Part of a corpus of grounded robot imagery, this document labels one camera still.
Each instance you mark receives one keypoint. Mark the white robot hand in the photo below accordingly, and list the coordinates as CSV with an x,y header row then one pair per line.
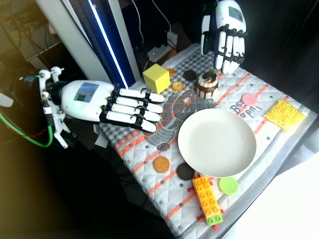
x,y
228,22
82,99

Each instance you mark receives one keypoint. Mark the chocolate cupcake toy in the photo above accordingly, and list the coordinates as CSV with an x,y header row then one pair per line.
x,y
207,87

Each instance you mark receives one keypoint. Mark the white round plate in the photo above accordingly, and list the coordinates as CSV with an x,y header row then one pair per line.
x,y
216,143

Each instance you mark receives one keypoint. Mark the white plug adapter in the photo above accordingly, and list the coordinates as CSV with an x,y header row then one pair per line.
x,y
172,37

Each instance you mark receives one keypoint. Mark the grey quilt with bear print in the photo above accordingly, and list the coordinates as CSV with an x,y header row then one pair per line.
x,y
231,82

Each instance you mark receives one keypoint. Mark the white column with blue strip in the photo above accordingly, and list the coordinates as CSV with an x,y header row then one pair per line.
x,y
74,37

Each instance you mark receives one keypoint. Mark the dark chocolate sandwich cookie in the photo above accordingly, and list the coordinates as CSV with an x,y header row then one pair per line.
x,y
190,75
184,171

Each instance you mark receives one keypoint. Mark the orange pretzel-shaped cookie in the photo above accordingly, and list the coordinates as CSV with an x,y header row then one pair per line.
x,y
172,72

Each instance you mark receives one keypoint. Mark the white power strip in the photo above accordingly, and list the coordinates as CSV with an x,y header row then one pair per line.
x,y
159,53

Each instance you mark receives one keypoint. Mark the yellow foam cube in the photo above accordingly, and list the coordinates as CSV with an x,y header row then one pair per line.
x,y
155,78

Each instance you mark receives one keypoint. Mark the pink round disc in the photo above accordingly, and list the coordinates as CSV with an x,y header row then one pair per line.
x,y
249,99

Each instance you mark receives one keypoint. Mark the round tan biscuit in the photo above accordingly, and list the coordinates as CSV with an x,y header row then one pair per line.
x,y
161,164

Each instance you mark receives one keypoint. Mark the bag of yellow beads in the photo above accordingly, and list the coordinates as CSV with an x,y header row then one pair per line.
x,y
284,114

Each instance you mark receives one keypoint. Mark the orange and green brick toy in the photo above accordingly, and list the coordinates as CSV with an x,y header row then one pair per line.
x,y
207,196

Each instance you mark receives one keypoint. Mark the green round disc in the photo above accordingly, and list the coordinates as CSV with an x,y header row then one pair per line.
x,y
228,185

